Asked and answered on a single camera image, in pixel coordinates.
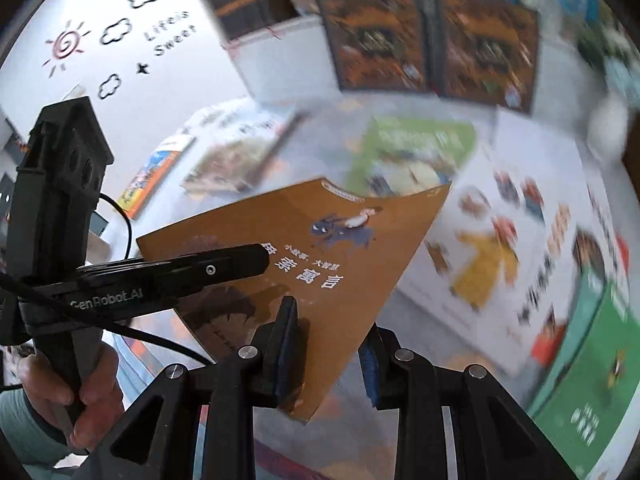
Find person's left hand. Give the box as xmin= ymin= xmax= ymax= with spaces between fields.
xmin=15 ymin=340 xmax=126 ymax=453

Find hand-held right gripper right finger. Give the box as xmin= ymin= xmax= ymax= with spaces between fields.
xmin=357 ymin=327 xmax=576 ymax=480

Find blue and white flowers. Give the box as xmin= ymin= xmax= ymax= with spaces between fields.
xmin=555 ymin=0 xmax=640 ymax=76

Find white book with orange running figure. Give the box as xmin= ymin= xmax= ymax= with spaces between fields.
xmin=395 ymin=110 xmax=616 ymax=376

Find white bookshelf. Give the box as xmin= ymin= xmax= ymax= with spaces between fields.
xmin=185 ymin=0 xmax=601 ymax=96

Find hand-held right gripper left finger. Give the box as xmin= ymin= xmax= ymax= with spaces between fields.
xmin=87 ymin=296 xmax=301 ymax=480

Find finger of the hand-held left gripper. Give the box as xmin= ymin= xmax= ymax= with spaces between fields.
xmin=145 ymin=243 xmax=271 ymax=296

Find white book with landscape picture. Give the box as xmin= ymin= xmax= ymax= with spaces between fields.
xmin=179 ymin=105 xmax=303 ymax=196

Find orange and blue book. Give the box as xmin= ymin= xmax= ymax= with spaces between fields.
xmin=116 ymin=135 xmax=197 ymax=218

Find green book with red-robed figure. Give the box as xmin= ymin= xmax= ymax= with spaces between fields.
xmin=525 ymin=260 xmax=640 ymax=478

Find white ribbed vase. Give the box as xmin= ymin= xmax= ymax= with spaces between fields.
xmin=585 ymin=92 xmax=633 ymax=161

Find dark ornate gold-patterned book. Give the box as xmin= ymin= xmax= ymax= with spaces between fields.
xmin=432 ymin=0 xmax=543 ymax=113
xmin=317 ymin=0 xmax=431 ymax=93

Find brown book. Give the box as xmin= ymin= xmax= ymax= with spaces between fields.
xmin=136 ymin=176 xmax=453 ymax=423

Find person's left forearm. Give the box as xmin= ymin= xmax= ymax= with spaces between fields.
xmin=0 ymin=387 xmax=86 ymax=466

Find light green picture book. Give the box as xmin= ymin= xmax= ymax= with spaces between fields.
xmin=345 ymin=115 xmax=478 ymax=196

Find black cable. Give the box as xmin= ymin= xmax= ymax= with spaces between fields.
xmin=0 ymin=192 xmax=216 ymax=391

